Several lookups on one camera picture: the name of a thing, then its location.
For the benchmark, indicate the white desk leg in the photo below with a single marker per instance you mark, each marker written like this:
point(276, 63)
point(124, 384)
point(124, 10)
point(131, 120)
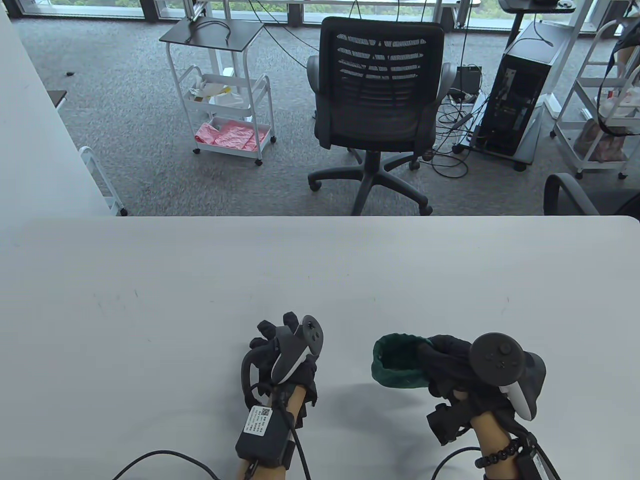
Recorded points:
point(575, 45)

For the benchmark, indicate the grey computer tower stand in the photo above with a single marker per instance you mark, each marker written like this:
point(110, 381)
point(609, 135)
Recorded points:
point(525, 145)

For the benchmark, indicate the person's right forearm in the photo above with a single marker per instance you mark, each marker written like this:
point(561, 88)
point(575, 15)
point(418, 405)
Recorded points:
point(490, 435)

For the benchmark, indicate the white plastic bag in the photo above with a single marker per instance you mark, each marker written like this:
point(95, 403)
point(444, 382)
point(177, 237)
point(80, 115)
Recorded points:
point(227, 100)

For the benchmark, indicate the pink plastic bags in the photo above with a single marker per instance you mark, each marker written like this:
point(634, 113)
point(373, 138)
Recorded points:
point(230, 135)

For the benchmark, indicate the grey right hand controller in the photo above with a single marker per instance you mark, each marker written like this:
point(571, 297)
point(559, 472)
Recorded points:
point(495, 357)

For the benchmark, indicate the black computer tower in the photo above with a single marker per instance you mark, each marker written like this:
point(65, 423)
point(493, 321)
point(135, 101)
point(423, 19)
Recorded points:
point(515, 100)

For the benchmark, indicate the dark standing desk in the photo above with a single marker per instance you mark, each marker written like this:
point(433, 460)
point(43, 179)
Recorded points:
point(520, 4)

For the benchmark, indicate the grey hand controller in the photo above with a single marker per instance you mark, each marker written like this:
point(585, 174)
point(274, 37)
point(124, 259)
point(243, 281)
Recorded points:
point(287, 360)
point(495, 357)

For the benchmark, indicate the aluminium frame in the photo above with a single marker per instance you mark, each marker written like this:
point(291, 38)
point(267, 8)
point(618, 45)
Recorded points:
point(192, 10)

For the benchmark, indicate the grey left hand controller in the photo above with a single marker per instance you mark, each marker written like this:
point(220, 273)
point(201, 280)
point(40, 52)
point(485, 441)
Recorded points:
point(287, 360)

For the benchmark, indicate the person's right hand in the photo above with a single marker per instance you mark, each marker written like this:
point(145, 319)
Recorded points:
point(445, 360)

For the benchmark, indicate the black labelled left wrist module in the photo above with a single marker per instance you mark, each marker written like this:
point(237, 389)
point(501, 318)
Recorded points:
point(265, 440)

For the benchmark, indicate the black mesh office chair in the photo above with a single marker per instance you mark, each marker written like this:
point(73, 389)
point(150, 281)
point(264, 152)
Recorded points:
point(380, 110)

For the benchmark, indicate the small dark side table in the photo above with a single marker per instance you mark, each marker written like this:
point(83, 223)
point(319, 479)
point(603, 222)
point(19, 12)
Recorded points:
point(56, 97)

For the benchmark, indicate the white cart with dark top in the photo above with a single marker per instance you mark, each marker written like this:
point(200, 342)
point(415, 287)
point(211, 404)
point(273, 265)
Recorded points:
point(212, 32)

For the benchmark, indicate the black box on floor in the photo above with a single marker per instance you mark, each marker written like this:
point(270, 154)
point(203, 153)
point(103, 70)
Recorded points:
point(470, 77)

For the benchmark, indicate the person's left forearm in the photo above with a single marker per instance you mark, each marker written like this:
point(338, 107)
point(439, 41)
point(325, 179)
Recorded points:
point(295, 400)

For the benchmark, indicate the white metal rack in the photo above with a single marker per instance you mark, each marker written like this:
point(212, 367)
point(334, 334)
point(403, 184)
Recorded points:
point(90, 160)

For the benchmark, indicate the dark grey chair armrest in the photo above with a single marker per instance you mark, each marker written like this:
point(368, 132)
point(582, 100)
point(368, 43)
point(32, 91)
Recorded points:
point(555, 190)

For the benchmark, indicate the person's left hand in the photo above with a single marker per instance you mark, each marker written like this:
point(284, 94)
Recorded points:
point(289, 320)

